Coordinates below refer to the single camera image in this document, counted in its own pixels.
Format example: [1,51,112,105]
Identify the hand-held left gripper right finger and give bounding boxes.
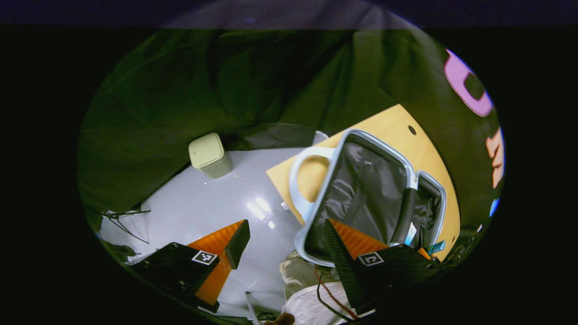
[323,218,437,316]

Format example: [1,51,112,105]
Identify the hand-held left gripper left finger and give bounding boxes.
[131,219,252,313]

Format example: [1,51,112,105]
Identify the white suitcase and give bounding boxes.
[288,129,448,268]

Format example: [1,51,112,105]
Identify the person's beige trousers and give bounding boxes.
[279,251,337,301]

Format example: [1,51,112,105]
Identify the person's white shirt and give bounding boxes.
[281,282,375,325]

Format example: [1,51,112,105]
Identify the small beige trash bin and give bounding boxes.
[188,132,233,180]

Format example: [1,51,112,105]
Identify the red cable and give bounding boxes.
[314,266,360,321]

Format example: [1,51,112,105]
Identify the black cable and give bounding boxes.
[316,280,354,322]

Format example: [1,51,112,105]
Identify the thin black wire frame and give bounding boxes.
[101,208,152,245]

